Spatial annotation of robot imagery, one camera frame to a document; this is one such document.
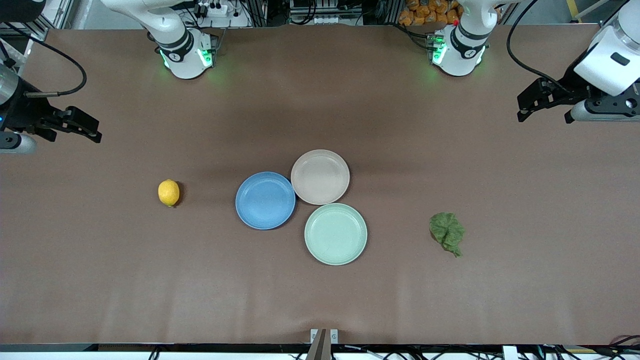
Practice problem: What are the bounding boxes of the yellow lemon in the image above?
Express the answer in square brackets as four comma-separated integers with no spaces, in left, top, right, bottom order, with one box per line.
[157,178,181,208]

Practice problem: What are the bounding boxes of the green lettuce leaf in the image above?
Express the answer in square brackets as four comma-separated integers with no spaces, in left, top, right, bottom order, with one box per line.
[428,212,466,259]

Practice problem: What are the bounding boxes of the pile of orange fruits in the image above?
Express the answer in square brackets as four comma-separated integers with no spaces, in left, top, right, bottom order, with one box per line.
[398,0,465,27]

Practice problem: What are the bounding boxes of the white power strip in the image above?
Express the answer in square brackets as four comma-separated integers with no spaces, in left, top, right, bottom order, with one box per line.
[192,0,252,29]

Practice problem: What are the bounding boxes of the blue plate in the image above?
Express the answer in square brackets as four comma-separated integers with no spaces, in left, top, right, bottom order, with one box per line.
[235,171,297,231]

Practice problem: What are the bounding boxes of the beige pink plate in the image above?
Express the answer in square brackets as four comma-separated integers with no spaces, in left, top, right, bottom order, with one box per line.
[290,148,351,206]

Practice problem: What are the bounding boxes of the pale green plate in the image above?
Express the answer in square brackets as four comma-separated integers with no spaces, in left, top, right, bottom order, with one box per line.
[303,202,369,267]

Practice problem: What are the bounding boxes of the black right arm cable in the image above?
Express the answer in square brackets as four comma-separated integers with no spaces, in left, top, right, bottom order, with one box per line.
[0,21,88,98]

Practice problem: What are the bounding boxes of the black cable bundle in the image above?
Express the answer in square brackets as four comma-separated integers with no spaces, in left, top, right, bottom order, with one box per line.
[545,334,640,360]

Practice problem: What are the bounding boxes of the metal bracket with brown strip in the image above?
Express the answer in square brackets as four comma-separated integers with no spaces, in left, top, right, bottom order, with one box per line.
[305,328,340,360]

